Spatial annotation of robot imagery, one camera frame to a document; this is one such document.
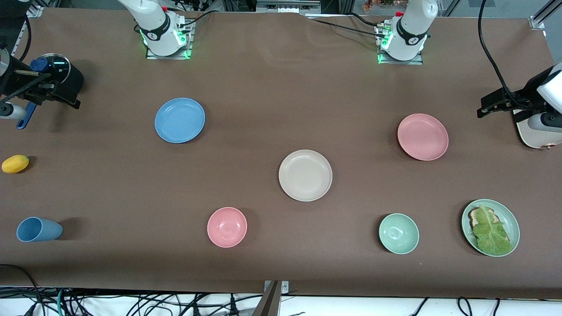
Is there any pink plate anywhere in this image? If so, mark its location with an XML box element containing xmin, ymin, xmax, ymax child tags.
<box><xmin>397</xmin><ymin>113</ymin><xmax>449</xmax><ymax>162</ymax></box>

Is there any blue plate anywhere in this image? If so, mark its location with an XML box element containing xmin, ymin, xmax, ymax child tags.
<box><xmin>154</xmin><ymin>97</ymin><xmax>206</xmax><ymax>144</ymax></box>

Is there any blue plastic utensil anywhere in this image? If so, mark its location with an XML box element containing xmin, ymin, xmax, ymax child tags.
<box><xmin>16</xmin><ymin>57</ymin><xmax>48</xmax><ymax>130</ymax></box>

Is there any glass pot lid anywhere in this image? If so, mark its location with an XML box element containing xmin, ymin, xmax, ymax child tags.
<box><xmin>44</xmin><ymin>54</ymin><xmax>71</xmax><ymax>82</ymax></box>

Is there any beige toaster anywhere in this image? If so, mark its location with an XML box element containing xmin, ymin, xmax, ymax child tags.
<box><xmin>513</xmin><ymin>109</ymin><xmax>562</xmax><ymax>150</ymax></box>

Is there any yellow lemon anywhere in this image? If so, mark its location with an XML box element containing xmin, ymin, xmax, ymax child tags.
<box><xmin>1</xmin><ymin>154</ymin><xmax>30</xmax><ymax>174</ymax></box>

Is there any toasted bread slice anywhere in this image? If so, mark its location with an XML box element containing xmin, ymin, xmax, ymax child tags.
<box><xmin>468</xmin><ymin>207</ymin><xmax>499</xmax><ymax>229</ymax></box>

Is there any green plate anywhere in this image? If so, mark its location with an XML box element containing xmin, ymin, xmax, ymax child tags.
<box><xmin>461</xmin><ymin>199</ymin><xmax>521</xmax><ymax>257</ymax></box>

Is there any green lettuce leaf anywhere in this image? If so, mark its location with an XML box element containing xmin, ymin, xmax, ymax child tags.
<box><xmin>472</xmin><ymin>205</ymin><xmax>513</xmax><ymax>256</ymax></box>

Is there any blue cup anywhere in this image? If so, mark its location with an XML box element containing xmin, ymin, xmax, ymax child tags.
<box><xmin>16</xmin><ymin>217</ymin><xmax>63</xmax><ymax>243</ymax></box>

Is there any green bowl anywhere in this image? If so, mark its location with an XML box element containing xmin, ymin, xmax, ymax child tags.
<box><xmin>378</xmin><ymin>213</ymin><xmax>420</xmax><ymax>255</ymax></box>

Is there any beige plate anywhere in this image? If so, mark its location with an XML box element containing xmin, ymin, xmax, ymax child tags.
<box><xmin>278</xmin><ymin>150</ymin><xmax>333</xmax><ymax>202</ymax></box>

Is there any pink bowl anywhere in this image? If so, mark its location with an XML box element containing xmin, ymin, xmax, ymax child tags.
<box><xmin>207</xmin><ymin>207</ymin><xmax>248</xmax><ymax>248</ymax></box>

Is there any brown table cover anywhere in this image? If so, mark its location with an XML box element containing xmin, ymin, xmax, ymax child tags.
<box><xmin>0</xmin><ymin>7</ymin><xmax>562</xmax><ymax>300</ymax></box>

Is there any grey metal box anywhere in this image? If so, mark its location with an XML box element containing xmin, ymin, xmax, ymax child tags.
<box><xmin>256</xmin><ymin>0</ymin><xmax>322</xmax><ymax>14</ymax></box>

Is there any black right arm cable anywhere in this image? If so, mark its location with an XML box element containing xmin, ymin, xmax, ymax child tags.
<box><xmin>18</xmin><ymin>18</ymin><xmax>32</xmax><ymax>62</ymax></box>

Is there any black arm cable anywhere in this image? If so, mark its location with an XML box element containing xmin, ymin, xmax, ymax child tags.
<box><xmin>18</xmin><ymin>18</ymin><xmax>32</xmax><ymax>62</ymax></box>
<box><xmin>477</xmin><ymin>0</ymin><xmax>534</xmax><ymax>110</ymax></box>

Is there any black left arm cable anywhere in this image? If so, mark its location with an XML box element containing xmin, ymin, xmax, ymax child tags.
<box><xmin>477</xmin><ymin>0</ymin><xmax>534</xmax><ymax>110</ymax></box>

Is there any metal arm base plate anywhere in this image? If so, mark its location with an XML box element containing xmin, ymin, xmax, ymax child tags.
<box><xmin>146</xmin><ymin>20</ymin><xmax>194</xmax><ymax>60</ymax></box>
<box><xmin>377</xmin><ymin>24</ymin><xmax>425</xmax><ymax>66</ymax></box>

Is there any black table cable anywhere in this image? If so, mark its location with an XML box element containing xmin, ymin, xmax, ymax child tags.
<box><xmin>178</xmin><ymin>10</ymin><xmax>218</xmax><ymax>29</ymax></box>
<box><xmin>306</xmin><ymin>17</ymin><xmax>382</xmax><ymax>38</ymax></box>
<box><xmin>347</xmin><ymin>11</ymin><xmax>382</xmax><ymax>28</ymax></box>

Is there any silver metal bracket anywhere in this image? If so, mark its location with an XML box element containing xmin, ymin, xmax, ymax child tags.
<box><xmin>263</xmin><ymin>280</ymin><xmax>290</xmax><ymax>294</ymax></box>

